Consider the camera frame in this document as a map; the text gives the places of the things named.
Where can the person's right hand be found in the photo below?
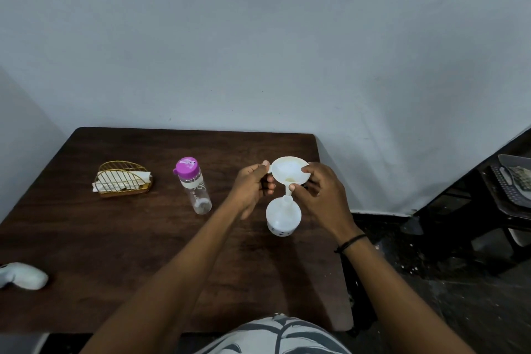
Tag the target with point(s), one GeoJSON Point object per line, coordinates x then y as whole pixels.
{"type": "Point", "coordinates": [327, 200]}

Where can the person's left hand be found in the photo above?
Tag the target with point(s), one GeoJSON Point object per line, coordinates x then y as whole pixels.
{"type": "Point", "coordinates": [249, 190]}

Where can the white spray bottle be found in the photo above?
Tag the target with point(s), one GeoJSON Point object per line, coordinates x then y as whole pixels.
{"type": "Point", "coordinates": [283, 217]}

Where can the white plastic funnel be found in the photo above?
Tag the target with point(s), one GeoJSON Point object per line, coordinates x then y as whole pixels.
{"type": "Point", "coordinates": [288, 169]}

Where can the clear bottle with purple lid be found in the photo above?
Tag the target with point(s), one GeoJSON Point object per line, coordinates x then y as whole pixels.
{"type": "Point", "coordinates": [198, 196]}

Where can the purple bottle cap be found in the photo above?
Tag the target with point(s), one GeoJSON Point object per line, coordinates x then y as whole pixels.
{"type": "Point", "coordinates": [187, 168]}

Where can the person's right forearm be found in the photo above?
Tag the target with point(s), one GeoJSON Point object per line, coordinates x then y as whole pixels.
{"type": "Point", "coordinates": [398, 300]}

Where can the person's left forearm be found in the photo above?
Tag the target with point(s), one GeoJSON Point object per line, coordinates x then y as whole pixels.
{"type": "Point", "coordinates": [166, 287]}

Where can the black wristband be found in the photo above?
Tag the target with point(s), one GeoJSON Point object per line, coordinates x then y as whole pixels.
{"type": "Point", "coordinates": [348, 243]}

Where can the white grey patterned clothing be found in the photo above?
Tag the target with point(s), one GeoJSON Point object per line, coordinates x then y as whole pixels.
{"type": "Point", "coordinates": [274, 337]}

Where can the dark side table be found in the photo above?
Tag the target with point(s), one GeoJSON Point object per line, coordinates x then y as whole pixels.
{"type": "Point", "coordinates": [477, 221]}

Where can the dark wooden table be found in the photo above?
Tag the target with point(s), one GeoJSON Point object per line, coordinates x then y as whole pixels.
{"type": "Point", "coordinates": [103, 250]}

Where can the grey plastic tray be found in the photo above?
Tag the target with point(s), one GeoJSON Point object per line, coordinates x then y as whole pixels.
{"type": "Point", "coordinates": [510, 196]}

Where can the patterned cloth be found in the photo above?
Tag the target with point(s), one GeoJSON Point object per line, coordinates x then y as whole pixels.
{"type": "Point", "coordinates": [522, 177]}

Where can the white handheld controller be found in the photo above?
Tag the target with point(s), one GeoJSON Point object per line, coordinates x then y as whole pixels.
{"type": "Point", "coordinates": [25, 277]}

